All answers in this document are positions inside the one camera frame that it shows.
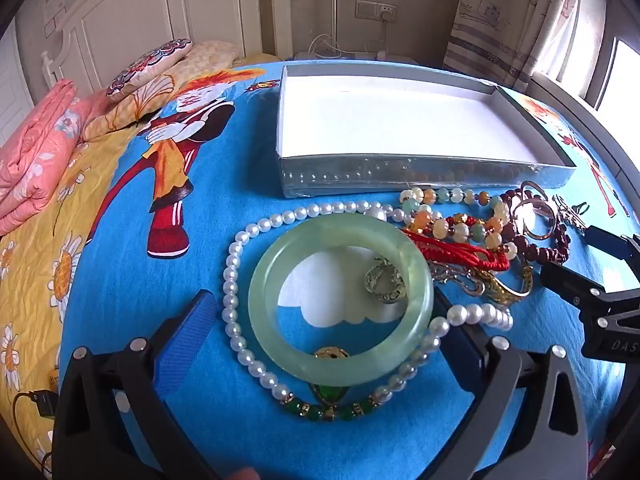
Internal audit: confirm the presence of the white wardrobe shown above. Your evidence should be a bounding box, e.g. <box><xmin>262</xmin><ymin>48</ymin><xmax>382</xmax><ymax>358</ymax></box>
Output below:
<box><xmin>0</xmin><ymin>45</ymin><xmax>32</xmax><ymax>146</ymax></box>

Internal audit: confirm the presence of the red string bracelet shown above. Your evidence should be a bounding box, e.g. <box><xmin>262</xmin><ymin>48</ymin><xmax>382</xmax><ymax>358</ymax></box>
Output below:
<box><xmin>400</xmin><ymin>227</ymin><xmax>511</xmax><ymax>272</ymax></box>

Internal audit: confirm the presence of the window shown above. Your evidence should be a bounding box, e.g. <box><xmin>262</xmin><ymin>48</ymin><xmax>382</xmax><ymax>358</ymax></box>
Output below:
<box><xmin>595</xmin><ymin>37</ymin><xmax>640</xmax><ymax>121</ymax></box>

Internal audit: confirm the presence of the gold ornate hair clip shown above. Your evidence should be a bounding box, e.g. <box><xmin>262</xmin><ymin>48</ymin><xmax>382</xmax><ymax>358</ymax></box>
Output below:
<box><xmin>430</xmin><ymin>265</ymin><xmax>488</xmax><ymax>297</ymax></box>

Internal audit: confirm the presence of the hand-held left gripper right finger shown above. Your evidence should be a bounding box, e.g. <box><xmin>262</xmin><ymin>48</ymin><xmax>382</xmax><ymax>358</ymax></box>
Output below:
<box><xmin>432</xmin><ymin>287</ymin><xmax>591</xmax><ymax>480</ymax></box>

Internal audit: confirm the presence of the white wooden headboard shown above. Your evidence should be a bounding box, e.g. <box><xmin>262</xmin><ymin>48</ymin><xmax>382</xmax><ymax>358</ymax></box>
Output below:
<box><xmin>42</xmin><ymin>0</ymin><xmax>293</xmax><ymax>96</ymax></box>

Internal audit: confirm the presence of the blue cartoon printed blanket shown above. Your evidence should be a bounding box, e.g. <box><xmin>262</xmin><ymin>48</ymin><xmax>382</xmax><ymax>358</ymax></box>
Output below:
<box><xmin>60</xmin><ymin>57</ymin><xmax>631</xmax><ymax>480</ymax></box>

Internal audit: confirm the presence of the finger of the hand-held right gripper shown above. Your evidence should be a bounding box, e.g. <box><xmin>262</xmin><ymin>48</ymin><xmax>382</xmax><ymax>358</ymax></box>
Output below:
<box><xmin>582</xmin><ymin>225</ymin><xmax>640</xmax><ymax>262</ymax></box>
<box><xmin>540</xmin><ymin>261</ymin><xmax>640</xmax><ymax>317</ymax></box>

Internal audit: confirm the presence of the mandala patterned pillow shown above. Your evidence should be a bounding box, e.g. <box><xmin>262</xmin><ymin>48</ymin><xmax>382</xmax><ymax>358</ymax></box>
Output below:
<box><xmin>106</xmin><ymin>37</ymin><xmax>193</xmax><ymax>102</ymax></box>

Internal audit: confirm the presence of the white shallow tray box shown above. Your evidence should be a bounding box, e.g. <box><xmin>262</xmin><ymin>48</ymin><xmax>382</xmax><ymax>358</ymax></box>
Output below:
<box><xmin>275</xmin><ymin>62</ymin><xmax>577</xmax><ymax>200</ymax></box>

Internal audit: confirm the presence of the white paper wall notice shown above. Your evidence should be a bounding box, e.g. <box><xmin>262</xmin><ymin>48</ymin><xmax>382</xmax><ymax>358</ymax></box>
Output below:
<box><xmin>42</xmin><ymin>0</ymin><xmax>68</xmax><ymax>38</ymax></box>

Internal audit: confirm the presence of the green jade bangle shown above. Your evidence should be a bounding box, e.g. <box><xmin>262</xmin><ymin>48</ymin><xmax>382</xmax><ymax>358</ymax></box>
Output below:
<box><xmin>247</xmin><ymin>215</ymin><xmax>435</xmax><ymax>380</ymax></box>

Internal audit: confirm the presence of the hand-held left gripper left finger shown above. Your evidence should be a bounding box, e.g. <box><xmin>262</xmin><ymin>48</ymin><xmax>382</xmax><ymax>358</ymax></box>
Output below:
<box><xmin>52</xmin><ymin>289</ymin><xmax>223</xmax><ymax>480</ymax></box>

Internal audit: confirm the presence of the multicolour stone bead bracelet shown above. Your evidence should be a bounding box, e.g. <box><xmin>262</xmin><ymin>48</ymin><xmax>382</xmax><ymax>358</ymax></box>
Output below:
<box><xmin>400</xmin><ymin>186</ymin><xmax>518</xmax><ymax>261</ymax></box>

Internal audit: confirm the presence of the small ornate metal clip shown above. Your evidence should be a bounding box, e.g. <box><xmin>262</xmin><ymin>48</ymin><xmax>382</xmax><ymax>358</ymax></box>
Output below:
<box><xmin>552</xmin><ymin>195</ymin><xmax>591</xmax><ymax>231</ymax></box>

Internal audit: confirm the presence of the pearl necklace with green pendant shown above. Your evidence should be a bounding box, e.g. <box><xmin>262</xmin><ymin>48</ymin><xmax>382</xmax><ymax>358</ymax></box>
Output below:
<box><xmin>222</xmin><ymin>199</ymin><xmax>515</xmax><ymax>423</ymax></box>

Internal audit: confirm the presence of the pink folded quilt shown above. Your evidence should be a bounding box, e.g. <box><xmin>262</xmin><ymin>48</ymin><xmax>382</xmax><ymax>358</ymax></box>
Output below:
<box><xmin>0</xmin><ymin>79</ymin><xmax>108</xmax><ymax>236</ymax></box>

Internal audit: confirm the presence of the gold bangle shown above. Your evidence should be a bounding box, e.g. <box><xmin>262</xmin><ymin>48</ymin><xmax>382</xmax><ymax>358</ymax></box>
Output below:
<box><xmin>482</xmin><ymin>260</ymin><xmax>535</xmax><ymax>306</ymax></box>

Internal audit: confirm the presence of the printed beige curtain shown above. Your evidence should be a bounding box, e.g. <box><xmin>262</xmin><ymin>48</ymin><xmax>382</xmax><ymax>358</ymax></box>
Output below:
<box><xmin>442</xmin><ymin>0</ymin><xmax>608</xmax><ymax>98</ymax></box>

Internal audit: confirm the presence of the beige floral pillow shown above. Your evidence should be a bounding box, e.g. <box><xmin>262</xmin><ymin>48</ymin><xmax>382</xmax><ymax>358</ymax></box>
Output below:
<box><xmin>82</xmin><ymin>42</ymin><xmax>243</xmax><ymax>143</ymax></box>

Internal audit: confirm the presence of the dark red bead bracelet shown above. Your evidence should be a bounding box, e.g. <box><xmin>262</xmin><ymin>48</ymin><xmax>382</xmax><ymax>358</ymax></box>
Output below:
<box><xmin>492</xmin><ymin>187</ymin><xmax>572</xmax><ymax>266</ymax></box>

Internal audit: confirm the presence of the white cable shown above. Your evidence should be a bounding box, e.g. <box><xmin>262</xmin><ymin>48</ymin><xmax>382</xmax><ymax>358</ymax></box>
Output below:
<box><xmin>307</xmin><ymin>20</ymin><xmax>388</xmax><ymax>58</ymax></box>

